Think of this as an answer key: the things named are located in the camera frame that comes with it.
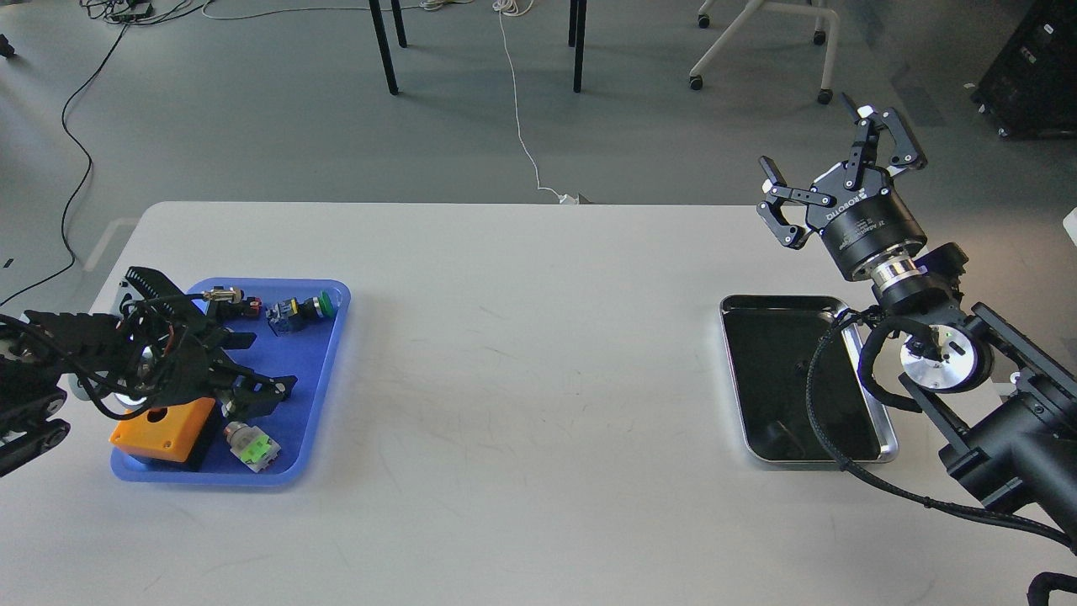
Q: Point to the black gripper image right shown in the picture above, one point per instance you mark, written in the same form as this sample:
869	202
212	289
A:
867	223

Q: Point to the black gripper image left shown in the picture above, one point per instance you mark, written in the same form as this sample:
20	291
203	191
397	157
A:
177	351

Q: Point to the black robot arm image left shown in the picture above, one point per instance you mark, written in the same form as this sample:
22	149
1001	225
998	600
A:
38	350

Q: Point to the silver metal tray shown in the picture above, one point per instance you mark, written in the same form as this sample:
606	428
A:
765	336

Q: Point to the black square push button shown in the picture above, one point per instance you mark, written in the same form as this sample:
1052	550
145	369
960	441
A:
239	307

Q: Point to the white rolling chair base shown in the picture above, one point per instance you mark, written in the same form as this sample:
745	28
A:
745	44

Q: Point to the black equipment case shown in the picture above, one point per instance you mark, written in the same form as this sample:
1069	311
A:
1029	91

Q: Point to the black table leg right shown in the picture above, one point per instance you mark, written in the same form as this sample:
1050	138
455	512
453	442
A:
576	38

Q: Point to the black table leg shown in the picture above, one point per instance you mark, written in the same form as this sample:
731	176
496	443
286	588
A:
576	38
382	39

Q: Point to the black table leg left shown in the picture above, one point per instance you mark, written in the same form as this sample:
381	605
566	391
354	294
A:
382	39

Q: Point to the green push button switch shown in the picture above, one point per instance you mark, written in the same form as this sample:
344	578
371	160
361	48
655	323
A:
293	315

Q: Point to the orange button enclosure box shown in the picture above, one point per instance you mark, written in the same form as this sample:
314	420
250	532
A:
176	437

